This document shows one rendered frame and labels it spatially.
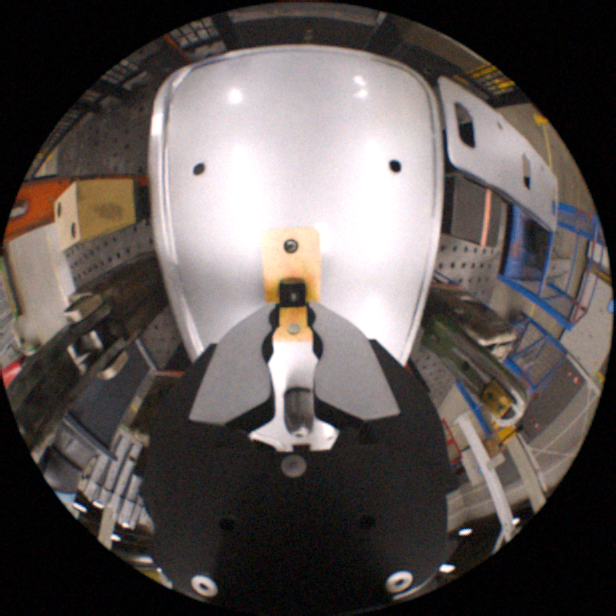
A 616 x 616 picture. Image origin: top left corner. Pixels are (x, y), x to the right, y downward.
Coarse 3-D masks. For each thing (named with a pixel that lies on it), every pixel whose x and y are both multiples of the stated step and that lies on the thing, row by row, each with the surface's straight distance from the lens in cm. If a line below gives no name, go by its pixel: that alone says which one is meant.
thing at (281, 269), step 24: (264, 240) 13; (312, 240) 13; (264, 264) 13; (288, 264) 13; (312, 264) 13; (264, 288) 14; (288, 288) 12; (312, 288) 13; (288, 312) 14; (288, 336) 15
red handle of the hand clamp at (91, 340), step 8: (96, 328) 16; (88, 336) 16; (96, 336) 16; (104, 336) 17; (72, 344) 17; (80, 344) 16; (88, 344) 16; (96, 344) 16; (104, 344) 17; (72, 352) 17; (80, 352) 17; (88, 352) 17; (96, 352) 17; (16, 360) 24; (24, 360) 22; (8, 368) 25; (16, 368) 23; (8, 376) 25; (8, 384) 25
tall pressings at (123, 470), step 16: (112, 448) 474; (128, 448) 515; (96, 464) 462; (112, 464) 475; (128, 464) 494; (96, 480) 469; (112, 480) 483; (128, 480) 530; (96, 496) 508; (112, 496) 500; (128, 496) 514; (128, 512) 557; (144, 512) 518
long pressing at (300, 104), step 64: (192, 64) 21; (256, 64) 18; (320, 64) 18; (384, 64) 20; (192, 128) 16; (256, 128) 14; (320, 128) 14; (384, 128) 16; (192, 192) 15; (256, 192) 13; (320, 192) 13; (384, 192) 14; (192, 256) 15; (256, 256) 14; (384, 256) 15; (192, 320) 18; (384, 320) 17; (320, 448) 37
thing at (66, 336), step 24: (96, 312) 15; (72, 336) 15; (120, 336) 17; (48, 360) 15; (72, 360) 16; (96, 360) 16; (24, 384) 15; (48, 384) 16; (72, 384) 16; (24, 408) 16; (48, 408) 16; (24, 432) 17; (48, 432) 16
